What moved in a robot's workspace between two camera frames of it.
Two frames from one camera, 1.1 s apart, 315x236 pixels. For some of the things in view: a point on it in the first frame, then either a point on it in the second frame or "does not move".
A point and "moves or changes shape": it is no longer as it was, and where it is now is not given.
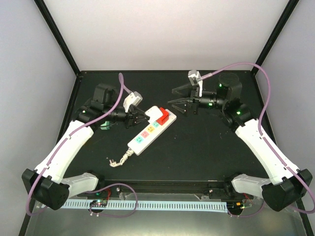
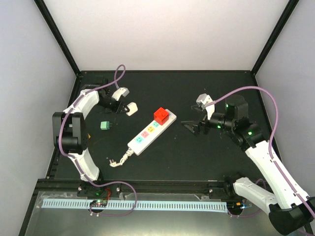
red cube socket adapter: (163, 120) does not move
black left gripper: (132, 115) to (117, 109)
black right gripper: (194, 100) to (203, 121)
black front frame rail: (164, 185) does not move
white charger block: (154, 113) moves or changes shape
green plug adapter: (106, 126) does not move
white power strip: (149, 133) does not move
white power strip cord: (113, 163) does not move
